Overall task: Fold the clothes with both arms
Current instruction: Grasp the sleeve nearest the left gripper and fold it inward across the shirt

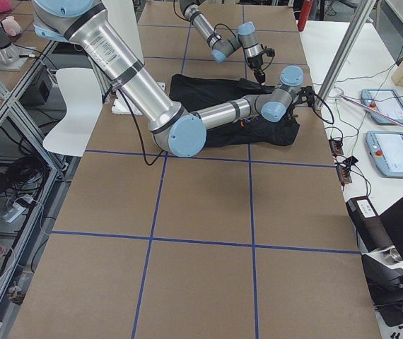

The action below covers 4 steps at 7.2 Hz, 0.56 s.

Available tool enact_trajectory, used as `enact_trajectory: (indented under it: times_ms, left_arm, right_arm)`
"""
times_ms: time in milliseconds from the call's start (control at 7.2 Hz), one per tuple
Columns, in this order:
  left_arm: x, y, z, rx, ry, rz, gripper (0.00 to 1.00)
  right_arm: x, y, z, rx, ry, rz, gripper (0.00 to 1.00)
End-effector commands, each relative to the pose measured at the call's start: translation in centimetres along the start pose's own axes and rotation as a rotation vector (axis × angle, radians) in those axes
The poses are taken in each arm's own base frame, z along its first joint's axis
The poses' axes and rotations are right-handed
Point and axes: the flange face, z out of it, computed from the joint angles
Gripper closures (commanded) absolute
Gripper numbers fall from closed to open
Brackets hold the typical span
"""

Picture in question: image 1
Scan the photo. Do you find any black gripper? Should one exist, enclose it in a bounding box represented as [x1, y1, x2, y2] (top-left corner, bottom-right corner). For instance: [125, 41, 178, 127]
[286, 96, 306, 121]
[246, 54, 266, 84]

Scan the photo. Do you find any black t-shirt with logo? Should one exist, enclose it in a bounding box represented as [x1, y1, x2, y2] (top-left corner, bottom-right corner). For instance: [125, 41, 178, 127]
[169, 74, 300, 148]

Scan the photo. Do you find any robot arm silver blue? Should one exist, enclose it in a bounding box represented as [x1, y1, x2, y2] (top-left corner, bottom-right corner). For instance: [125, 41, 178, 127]
[33, 1, 304, 157]
[173, 1, 275, 85]

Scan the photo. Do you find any long reacher grabber stick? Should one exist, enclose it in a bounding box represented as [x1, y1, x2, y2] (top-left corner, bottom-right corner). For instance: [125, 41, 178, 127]
[335, 88, 403, 128]

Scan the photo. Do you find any red cylinder bottle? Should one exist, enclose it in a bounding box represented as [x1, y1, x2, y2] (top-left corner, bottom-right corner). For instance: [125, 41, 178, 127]
[297, 0, 313, 32]

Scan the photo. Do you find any upper teach pendant tablet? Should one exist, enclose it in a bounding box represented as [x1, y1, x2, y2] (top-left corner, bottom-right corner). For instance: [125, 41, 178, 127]
[361, 88, 403, 123]

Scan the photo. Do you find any teach pendant tablet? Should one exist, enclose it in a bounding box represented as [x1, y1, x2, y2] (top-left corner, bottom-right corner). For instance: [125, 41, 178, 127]
[365, 131, 403, 179]
[361, 88, 403, 123]

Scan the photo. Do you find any lower teach pendant tablet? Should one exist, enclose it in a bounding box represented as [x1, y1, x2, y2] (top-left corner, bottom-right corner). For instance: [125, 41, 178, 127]
[365, 131, 403, 179]

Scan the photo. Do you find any black box with label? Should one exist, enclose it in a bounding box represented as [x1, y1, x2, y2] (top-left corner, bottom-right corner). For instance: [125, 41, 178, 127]
[346, 196, 393, 253]

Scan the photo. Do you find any white power strip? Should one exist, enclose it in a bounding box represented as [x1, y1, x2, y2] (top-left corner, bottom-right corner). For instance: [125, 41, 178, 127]
[3, 197, 33, 223]

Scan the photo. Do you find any aluminium frame post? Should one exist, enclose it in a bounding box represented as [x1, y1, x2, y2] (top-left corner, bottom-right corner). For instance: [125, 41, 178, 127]
[315, 0, 375, 109]

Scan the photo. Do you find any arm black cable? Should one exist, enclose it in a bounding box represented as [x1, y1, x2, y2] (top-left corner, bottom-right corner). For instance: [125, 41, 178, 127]
[116, 88, 167, 167]

